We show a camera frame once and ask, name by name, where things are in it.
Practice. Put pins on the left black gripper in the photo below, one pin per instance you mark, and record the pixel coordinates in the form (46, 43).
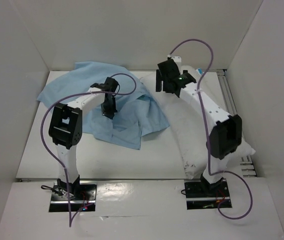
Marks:
(109, 113)

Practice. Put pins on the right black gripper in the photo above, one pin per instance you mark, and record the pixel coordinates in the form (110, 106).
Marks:
(164, 81)

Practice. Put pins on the light blue pillowcase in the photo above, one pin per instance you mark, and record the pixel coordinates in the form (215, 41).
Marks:
(138, 112)

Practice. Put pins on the white pillow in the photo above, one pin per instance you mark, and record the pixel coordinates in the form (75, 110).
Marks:
(187, 125)

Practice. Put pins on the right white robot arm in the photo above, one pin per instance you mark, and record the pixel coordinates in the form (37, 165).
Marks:
(223, 130)

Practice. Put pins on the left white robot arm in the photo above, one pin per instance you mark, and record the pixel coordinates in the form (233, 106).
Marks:
(66, 128)

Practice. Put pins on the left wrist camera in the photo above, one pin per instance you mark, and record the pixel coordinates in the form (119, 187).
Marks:
(110, 85)

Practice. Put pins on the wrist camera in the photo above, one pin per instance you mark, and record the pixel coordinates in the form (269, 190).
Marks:
(177, 59)
(110, 85)

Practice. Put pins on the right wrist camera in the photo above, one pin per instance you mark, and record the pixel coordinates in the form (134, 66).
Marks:
(177, 59)

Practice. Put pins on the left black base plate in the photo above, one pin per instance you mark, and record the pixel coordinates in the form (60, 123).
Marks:
(84, 200)

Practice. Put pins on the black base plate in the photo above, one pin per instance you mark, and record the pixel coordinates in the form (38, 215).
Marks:
(197, 198)
(84, 200)

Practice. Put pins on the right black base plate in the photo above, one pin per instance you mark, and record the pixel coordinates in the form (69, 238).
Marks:
(197, 198)

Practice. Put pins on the aluminium rail frame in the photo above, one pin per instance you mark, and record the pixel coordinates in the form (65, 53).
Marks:
(246, 164)

